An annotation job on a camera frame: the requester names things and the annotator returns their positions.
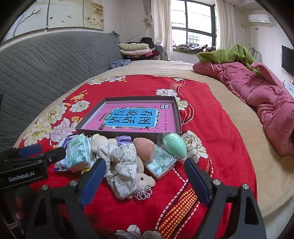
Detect white floral scrunchie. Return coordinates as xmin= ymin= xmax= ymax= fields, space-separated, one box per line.
xmin=97 ymin=143 xmax=137 ymax=200

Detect green tissue pack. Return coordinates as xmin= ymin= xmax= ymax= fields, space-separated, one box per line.
xmin=66 ymin=133 xmax=91 ymax=173
xmin=144 ymin=145 xmax=177 ymax=180

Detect cream bear purple dress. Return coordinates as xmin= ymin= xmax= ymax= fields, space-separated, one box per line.
xmin=91 ymin=133 xmax=132 ymax=154

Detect pink bunny plush with tiara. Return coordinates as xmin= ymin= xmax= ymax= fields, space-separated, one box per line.
xmin=127 ymin=155 xmax=155 ymax=200

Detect green makeup sponge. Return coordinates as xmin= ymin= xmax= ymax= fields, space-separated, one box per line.
xmin=157 ymin=133 xmax=187 ymax=159

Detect pink makeup sponge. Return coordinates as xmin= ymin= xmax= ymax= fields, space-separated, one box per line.
xmin=133 ymin=137 xmax=155 ymax=162

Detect blue white snack packet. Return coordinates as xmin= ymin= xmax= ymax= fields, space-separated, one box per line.
xmin=52 ymin=133 xmax=78 ymax=172

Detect pink blue Chinese book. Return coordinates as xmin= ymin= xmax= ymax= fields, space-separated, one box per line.
xmin=80 ymin=101 xmax=176 ymax=133

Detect grey shallow cardboard box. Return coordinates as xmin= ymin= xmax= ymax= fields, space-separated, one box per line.
xmin=76 ymin=96 xmax=182 ymax=142

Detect grey quilted headboard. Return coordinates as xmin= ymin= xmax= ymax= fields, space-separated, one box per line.
xmin=1 ymin=31 xmax=122 ymax=151

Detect blue patterned cloth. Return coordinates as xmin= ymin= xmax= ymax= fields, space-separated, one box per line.
xmin=109 ymin=59 xmax=131 ymax=70

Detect pink quilted comforter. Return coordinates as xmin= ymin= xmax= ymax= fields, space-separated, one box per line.
xmin=193 ymin=62 xmax=293 ymax=155

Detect stack of folded blankets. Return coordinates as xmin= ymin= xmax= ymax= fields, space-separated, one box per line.
xmin=119 ymin=43 xmax=162 ymax=61

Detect white tv cabinet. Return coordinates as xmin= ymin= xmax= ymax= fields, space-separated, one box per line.
xmin=283 ymin=79 xmax=294 ymax=97

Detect green blanket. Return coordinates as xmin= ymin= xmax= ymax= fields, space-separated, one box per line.
xmin=197 ymin=44 xmax=261 ymax=76

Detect clothes on window sill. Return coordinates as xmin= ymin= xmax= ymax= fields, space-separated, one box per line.
xmin=173 ymin=44 xmax=216 ymax=54

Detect black television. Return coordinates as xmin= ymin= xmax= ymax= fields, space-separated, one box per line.
xmin=282 ymin=45 xmax=294 ymax=75

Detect black framed window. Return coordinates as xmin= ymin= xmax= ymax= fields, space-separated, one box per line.
xmin=170 ymin=1 xmax=217 ymax=48

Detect left cream curtain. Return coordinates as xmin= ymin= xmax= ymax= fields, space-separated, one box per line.
xmin=143 ymin=0 xmax=172 ymax=61

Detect cream curtain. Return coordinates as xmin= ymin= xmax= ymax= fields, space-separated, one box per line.
xmin=143 ymin=0 xmax=172 ymax=61
xmin=215 ymin=0 xmax=236 ymax=50

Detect right cream curtain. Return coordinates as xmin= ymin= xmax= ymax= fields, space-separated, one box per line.
xmin=215 ymin=0 xmax=236 ymax=50

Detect white air conditioner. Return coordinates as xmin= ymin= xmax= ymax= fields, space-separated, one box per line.
xmin=248 ymin=14 xmax=273 ymax=26

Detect floral wall painting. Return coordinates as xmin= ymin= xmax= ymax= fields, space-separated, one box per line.
xmin=3 ymin=0 xmax=104 ymax=42

